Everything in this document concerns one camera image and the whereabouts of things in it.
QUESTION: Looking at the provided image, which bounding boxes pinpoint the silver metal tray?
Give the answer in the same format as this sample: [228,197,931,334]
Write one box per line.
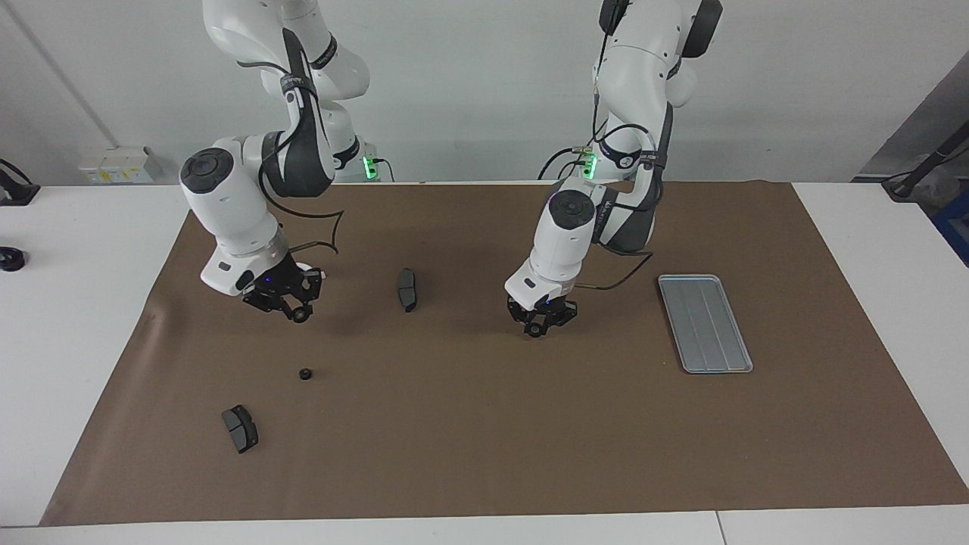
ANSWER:
[657,274,755,375]

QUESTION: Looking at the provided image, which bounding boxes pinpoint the brown table mat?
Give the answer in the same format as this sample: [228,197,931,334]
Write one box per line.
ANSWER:
[39,182,969,527]

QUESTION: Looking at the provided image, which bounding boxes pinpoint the short grey brake pad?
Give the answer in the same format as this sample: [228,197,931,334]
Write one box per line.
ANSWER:
[221,404,260,455]

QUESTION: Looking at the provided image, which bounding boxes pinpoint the black tripod stand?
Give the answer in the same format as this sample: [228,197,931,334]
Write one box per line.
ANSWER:
[882,125,969,201]

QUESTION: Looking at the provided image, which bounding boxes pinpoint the blue box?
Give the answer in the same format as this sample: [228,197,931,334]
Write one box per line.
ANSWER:
[930,189,969,267]

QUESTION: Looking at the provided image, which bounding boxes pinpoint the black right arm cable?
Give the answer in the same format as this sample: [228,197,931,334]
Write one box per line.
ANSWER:
[257,129,346,254]

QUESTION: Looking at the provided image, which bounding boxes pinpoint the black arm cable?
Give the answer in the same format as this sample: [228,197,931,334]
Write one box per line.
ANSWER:
[257,129,346,254]
[574,0,667,293]

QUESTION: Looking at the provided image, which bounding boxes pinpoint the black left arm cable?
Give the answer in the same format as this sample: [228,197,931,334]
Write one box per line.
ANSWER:
[574,0,667,293]

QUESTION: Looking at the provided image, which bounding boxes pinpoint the black left base cables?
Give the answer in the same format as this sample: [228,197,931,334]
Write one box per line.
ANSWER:
[537,144,599,182]

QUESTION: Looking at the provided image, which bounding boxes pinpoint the white wall socket box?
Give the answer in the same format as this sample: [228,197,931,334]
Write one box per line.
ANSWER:
[78,146,164,185]

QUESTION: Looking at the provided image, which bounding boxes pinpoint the black stand with cable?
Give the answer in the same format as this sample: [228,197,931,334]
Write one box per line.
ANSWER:
[0,159,40,207]

